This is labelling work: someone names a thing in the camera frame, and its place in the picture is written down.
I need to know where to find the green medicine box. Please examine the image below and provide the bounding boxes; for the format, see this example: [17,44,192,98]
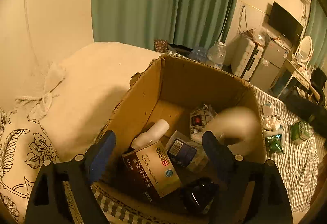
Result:
[291,119,310,144]

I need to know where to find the white plastic bottle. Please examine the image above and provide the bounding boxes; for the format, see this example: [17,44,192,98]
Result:
[130,119,170,150]

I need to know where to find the black glossy object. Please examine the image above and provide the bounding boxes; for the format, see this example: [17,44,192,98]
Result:
[181,177,219,215]

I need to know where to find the checkered bed sheet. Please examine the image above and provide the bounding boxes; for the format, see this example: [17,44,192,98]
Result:
[254,87,326,212]

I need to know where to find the floral patterned pillow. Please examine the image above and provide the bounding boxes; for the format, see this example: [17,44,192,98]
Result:
[1,109,59,223]

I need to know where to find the green foil wrapper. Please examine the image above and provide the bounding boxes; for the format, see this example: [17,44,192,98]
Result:
[265,134,284,154]

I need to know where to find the crumpled white tissue pile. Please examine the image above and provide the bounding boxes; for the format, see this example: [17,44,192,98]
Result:
[261,103,284,138]

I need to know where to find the dark blue barcode box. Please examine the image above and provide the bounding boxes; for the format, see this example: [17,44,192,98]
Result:
[165,130,198,168]

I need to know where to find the maroon beige medicine box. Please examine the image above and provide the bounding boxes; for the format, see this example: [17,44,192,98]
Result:
[122,141,181,202]

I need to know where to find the white printed packet in box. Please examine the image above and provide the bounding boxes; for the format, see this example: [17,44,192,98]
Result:
[189,104,216,144]

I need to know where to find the brown cardboard box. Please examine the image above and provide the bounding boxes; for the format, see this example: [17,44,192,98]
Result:
[93,55,259,223]

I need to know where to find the white dressing table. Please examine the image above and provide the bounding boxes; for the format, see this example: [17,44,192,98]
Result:
[269,59,311,99]

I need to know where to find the wooden chair with clothes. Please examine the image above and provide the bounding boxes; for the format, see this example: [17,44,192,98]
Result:
[309,68,326,108]

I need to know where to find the grey mini fridge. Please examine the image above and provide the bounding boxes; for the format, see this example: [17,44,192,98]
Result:
[250,38,288,92]

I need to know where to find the white suitcase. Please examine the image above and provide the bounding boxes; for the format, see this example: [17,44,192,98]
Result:
[231,35,264,81]

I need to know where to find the large clear water bottle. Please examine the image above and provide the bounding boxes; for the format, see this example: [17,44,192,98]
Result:
[207,41,226,70]

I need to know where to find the white oval vanity mirror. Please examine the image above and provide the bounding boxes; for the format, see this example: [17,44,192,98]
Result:
[297,35,313,64]

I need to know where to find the crushed clear water bottle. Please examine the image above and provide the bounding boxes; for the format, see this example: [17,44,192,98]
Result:
[188,47,207,63]

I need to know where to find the green curtain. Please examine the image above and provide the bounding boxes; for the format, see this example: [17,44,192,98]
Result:
[305,0,327,68]
[91,0,237,49]

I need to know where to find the brown patterned bag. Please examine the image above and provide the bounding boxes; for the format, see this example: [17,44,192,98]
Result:
[153,39,168,53]

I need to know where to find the black wall television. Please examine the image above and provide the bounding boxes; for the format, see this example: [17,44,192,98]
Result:
[267,2,304,45]

